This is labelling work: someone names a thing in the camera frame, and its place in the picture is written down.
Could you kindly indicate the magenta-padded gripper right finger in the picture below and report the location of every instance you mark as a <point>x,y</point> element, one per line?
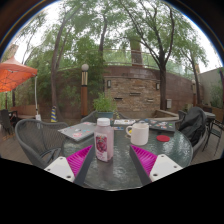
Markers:
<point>145,161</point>

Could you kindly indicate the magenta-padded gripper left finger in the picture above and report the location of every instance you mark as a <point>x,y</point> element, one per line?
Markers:
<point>78,161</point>

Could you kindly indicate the pink drink bottle white cap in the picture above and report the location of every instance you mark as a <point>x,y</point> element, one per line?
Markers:
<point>104,146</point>

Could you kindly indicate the white mug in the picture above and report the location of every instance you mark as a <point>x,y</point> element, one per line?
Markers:
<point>140,135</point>

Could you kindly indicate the flat round red coaster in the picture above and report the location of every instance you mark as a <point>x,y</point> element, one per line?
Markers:
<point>163,138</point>

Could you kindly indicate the silver laptop with stickers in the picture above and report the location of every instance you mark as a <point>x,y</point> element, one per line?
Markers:
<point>76,130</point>

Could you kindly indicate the black laptop with stickers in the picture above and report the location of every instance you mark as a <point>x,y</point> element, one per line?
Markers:
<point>161,125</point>

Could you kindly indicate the yellow blue striped bollard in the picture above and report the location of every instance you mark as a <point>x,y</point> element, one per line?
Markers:
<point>53,114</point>

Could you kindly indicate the black jacket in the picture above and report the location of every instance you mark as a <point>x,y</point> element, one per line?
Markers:
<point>193,125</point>

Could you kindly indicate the potted green plant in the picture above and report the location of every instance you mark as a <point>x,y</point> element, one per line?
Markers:
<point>104,103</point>

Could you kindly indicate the large dark-trunk tree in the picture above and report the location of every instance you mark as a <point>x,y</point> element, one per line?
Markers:
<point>162,90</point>

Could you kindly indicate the wooden bench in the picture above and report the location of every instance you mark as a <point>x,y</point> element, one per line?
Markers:
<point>25,110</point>

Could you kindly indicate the black metal chair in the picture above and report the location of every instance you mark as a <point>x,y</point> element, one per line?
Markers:
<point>216,131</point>

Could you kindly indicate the round dark patio table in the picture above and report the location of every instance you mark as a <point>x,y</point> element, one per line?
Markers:
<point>210,115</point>

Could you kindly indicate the dark patio chair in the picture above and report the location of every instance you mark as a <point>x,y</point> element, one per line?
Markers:
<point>6,121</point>

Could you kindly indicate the leaning thin-trunk tree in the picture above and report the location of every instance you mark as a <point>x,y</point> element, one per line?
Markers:
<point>53,83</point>

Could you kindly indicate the orange patio umbrella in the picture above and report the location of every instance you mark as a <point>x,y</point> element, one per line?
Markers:
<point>15,73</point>

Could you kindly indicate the globe lamp post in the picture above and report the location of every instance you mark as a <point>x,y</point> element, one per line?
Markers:
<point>84,100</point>
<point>194,96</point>

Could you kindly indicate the grey wall box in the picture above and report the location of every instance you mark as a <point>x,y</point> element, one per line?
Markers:
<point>169,103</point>

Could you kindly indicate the wall lantern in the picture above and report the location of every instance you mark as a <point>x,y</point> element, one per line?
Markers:
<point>157,86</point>
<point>109,84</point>

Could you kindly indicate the slim tree by wall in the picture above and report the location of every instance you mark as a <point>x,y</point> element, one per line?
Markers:
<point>196,83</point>

